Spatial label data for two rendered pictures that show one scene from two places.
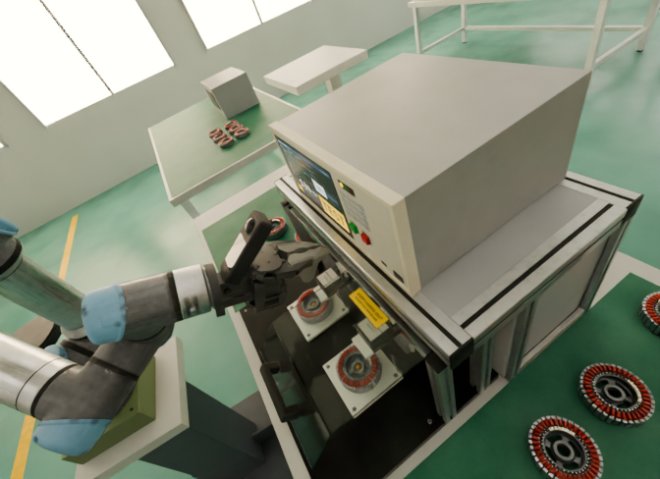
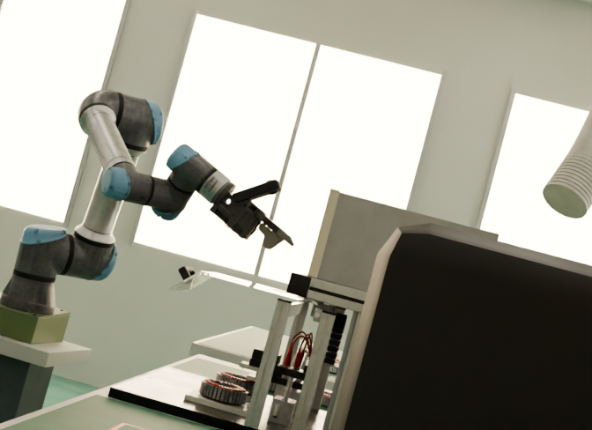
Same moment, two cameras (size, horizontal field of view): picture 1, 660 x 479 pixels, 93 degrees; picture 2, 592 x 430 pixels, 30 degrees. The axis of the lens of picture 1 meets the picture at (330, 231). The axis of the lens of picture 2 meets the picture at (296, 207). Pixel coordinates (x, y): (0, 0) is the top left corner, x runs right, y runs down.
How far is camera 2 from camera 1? 2.30 m
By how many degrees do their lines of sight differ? 48
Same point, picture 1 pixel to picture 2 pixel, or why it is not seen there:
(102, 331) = (179, 154)
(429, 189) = (355, 203)
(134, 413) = (34, 316)
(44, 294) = not seen: hidden behind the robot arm
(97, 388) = (142, 178)
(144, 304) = (200, 162)
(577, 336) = not seen: outside the picture
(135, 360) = (159, 190)
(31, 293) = not seen: hidden behind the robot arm
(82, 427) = (125, 179)
